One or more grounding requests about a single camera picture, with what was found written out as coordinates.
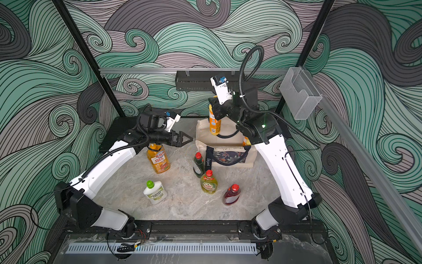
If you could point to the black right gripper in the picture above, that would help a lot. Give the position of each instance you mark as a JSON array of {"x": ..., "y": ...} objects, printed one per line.
[{"x": 218, "y": 108}]

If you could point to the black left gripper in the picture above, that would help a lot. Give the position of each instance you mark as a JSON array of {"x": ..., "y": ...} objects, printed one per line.
[{"x": 177, "y": 144}]

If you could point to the orange bottle yellow cap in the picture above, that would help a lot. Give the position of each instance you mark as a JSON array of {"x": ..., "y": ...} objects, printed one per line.
[
  {"x": 214, "y": 124},
  {"x": 246, "y": 141}
]

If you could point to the yellow-green soap bottle red cap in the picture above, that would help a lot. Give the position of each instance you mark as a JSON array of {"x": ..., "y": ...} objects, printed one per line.
[{"x": 208, "y": 182}]

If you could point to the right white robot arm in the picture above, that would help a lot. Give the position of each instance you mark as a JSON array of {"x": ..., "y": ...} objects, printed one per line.
[{"x": 263, "y": 130}]

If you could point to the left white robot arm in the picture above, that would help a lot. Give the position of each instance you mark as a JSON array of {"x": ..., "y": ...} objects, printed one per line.
[{"x": 74, "y": 200}]

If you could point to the large orange soap bottle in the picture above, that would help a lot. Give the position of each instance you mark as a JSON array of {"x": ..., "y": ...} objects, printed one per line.
[{"x": 158, "y": 158}]

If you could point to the cream canvas shopping bag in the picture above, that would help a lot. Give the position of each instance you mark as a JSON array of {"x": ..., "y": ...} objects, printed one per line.
[{"x": 224, "y": 150}]

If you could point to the dark green bottle red cap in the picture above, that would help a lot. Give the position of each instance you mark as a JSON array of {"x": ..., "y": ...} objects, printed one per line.
[{"x": 199, "y": 165}]

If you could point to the white bottle green cap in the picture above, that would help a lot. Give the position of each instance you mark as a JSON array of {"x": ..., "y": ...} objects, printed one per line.
[{"x": 155, "y": 192}]

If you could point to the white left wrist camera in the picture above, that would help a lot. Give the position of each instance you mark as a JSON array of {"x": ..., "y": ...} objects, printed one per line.
[{"x": 171, "y": 119}]

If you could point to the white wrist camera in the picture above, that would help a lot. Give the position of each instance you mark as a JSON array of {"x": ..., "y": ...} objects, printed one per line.
[
  {"x": 221, "y": 89},
  {"x": 171, "y": 119}
]

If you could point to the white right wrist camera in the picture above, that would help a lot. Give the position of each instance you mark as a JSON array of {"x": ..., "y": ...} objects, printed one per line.
[{"x": 221, "y": 89}]

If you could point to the aluminium wall rail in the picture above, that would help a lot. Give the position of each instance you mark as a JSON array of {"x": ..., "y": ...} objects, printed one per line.
[{"x": 151, "y": 70}]

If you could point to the clear plastic wall bin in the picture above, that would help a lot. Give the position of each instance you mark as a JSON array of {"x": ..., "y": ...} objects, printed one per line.
[{"x": 300, "y": 92}]

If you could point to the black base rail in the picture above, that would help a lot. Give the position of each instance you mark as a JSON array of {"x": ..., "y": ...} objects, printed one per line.
[{"x": 243, "y": 229}]

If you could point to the white slotted cable duct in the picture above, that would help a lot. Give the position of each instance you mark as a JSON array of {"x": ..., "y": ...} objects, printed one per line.
[{"x": 165, "y": 248}]

